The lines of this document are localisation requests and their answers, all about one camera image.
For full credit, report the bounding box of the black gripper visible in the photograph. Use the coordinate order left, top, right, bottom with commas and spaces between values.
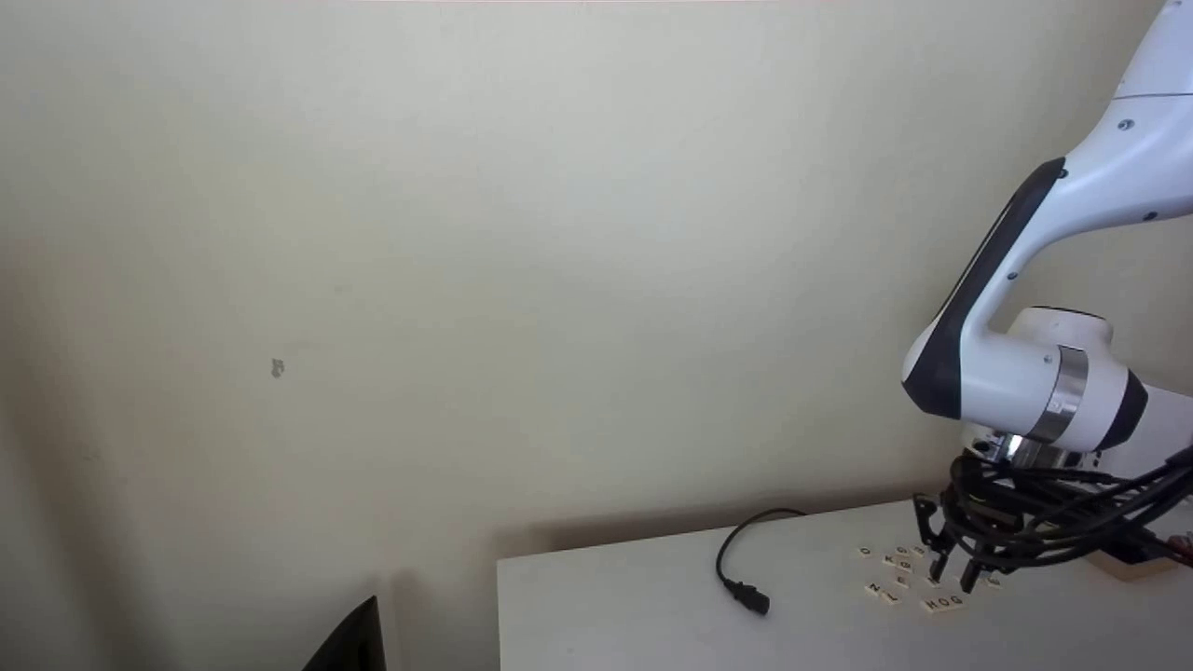
925, 458, 1037, 596

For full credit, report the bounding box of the flat rectangular box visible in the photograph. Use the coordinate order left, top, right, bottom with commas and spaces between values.
1089, 550, 1183, 580

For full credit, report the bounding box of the black angular object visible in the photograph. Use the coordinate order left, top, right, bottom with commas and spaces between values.
302, 594, 387, 671

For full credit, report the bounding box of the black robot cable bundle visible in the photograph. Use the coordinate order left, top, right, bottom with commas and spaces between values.
912, 443, 1193, 576

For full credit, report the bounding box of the black cable with plug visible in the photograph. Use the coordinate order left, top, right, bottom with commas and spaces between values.
710, 503, 810, 619

